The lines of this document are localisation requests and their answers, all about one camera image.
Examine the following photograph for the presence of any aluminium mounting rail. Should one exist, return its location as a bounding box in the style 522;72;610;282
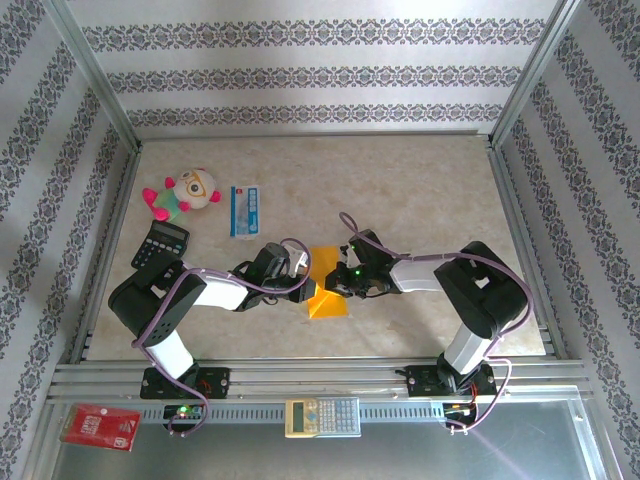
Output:
47;357;594;401

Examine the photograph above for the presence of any white pink plush toy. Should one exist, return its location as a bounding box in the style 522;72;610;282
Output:
142;168;223;223

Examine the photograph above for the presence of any aluminium table side rail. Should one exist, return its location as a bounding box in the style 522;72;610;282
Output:
487;142;571;360
69;144;144;364

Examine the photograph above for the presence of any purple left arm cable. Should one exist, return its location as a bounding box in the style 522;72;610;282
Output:
131;238;314;439

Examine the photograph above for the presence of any black desk calculator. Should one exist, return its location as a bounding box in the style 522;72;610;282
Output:
130;221;191;271

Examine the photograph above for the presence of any beige scientific calculator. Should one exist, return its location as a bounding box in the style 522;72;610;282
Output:
284;397;362;439

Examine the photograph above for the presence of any grey metal shelf sheet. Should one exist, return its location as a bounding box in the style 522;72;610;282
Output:
47;399;604;480

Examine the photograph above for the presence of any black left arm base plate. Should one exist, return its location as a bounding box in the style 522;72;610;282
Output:
139;367;231;401

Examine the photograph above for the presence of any red card packet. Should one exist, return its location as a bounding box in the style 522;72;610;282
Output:
58;403;142;453

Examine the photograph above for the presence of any blue white plastic packet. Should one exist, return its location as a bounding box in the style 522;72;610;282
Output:
229;184;262;239

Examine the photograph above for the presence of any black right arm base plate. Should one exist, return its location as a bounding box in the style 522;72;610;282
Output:
394;364;499;399

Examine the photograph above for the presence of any aluminium frame post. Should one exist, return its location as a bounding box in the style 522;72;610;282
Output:
42;0;144;151
487;0;586;146

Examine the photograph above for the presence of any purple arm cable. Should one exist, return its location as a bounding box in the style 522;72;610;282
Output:
131;238;314;439
338;212;534;436

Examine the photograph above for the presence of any grey slotted cable duct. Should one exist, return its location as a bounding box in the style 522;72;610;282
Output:
139;402;476;425

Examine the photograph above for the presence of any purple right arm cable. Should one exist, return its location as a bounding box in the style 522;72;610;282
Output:
338;212;534;436

